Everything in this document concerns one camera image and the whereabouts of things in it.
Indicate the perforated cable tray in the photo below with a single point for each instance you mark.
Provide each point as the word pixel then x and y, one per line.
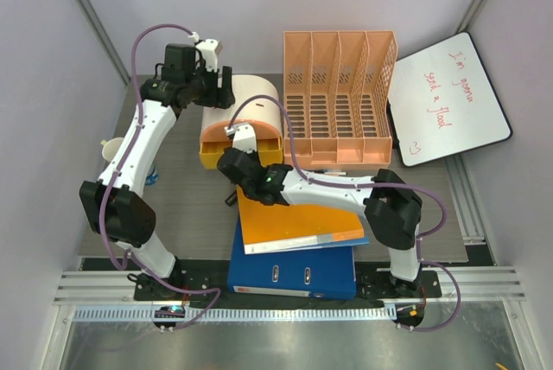
pixel 173 313

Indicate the orange desk file organizer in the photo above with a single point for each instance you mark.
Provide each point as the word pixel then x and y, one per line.
pixel 335 90

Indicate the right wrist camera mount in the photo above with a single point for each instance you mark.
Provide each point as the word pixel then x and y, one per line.
pixel 243 137

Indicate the black binder clip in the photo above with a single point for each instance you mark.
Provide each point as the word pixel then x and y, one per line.
pixel 231 199

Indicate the blue ring binder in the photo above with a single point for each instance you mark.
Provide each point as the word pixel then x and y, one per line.
pixel 333 257

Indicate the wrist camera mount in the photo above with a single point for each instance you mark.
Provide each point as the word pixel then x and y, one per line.
pixel 243 137
pixel 209 51

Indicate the white dry-erase board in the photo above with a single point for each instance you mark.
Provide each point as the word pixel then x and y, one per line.
pixel 443 103

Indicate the white arched drawer cabinet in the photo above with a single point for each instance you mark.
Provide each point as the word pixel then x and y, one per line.
pixel 262 114

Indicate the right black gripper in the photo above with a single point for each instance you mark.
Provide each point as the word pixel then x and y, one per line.
pixel 256 156

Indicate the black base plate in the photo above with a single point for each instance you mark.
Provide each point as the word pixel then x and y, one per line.
pixel 333 284

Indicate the orange folder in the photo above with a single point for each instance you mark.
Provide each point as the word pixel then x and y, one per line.
pixel 268 229

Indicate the small blue-label bottle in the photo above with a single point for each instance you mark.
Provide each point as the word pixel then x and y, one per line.
pixel 152 176

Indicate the yellow cabinet drawer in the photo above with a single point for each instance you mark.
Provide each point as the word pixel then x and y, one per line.
pixel 269 151

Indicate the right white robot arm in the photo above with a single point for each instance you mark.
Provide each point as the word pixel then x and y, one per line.
pixel 392 210

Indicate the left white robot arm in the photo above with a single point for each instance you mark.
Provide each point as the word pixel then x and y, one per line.
pixel 114 204

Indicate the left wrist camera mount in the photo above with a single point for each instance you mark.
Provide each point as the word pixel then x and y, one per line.
pixel 209 51

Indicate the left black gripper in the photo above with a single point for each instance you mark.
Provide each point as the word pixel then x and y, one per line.
pixel 220 98

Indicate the black marker pen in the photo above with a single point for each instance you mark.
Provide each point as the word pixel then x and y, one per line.
pixel 331 172

